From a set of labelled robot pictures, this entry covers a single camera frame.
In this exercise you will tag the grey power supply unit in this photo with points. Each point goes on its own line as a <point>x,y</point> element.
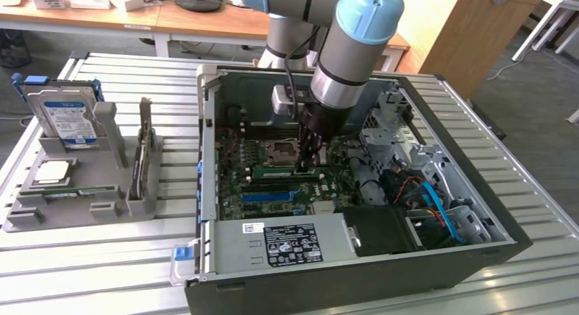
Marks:
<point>238,244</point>

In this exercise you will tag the metal disk bay cage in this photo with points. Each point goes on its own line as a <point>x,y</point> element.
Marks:
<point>407,149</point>

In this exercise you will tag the black lamp base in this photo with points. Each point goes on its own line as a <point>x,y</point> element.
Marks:
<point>204,3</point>

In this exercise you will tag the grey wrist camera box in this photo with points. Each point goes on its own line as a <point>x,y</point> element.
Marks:
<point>284,101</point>

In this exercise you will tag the white table frame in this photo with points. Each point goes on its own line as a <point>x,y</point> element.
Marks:
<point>549,20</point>

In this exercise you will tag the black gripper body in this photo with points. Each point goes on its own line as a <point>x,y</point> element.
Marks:
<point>327,120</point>

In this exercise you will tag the blue expansion slot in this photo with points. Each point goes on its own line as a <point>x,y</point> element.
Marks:
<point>267,197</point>

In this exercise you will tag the CPU socket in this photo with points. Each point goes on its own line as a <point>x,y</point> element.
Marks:
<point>281,151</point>

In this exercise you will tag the blue case latch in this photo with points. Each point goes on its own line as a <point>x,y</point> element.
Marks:
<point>180,254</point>

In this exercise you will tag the silver CPU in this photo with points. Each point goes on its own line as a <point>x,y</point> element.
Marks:
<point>54,172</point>

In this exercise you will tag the graphics card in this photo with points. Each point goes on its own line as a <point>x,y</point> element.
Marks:
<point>144,152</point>

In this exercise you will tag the hard disk with blue bracket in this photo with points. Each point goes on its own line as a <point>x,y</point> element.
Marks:
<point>62,115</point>

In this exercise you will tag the silver chipset heatsink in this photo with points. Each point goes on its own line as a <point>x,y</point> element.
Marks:
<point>324,208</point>

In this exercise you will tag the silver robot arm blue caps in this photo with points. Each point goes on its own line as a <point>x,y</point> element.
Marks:
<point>357,30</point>

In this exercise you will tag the green RAM stick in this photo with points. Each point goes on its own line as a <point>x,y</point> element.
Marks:
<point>78,192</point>
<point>273,174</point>

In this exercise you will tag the green motherboard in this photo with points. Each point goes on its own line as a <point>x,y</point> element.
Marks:
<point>271,206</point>

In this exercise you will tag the wooden desk white frame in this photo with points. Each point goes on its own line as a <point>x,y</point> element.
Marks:
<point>202,20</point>

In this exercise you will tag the wooden cabinet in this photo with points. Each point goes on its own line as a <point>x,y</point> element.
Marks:
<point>465,40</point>

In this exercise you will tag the black waste basket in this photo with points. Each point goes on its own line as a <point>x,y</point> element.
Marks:
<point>13,49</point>

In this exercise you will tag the black fan shroud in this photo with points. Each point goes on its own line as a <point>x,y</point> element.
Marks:
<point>377,230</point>

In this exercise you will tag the grey parts rack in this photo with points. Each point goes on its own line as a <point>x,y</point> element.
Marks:
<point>68,210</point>

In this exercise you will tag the black open PC case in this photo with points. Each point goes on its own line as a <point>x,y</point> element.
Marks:
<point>343,288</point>

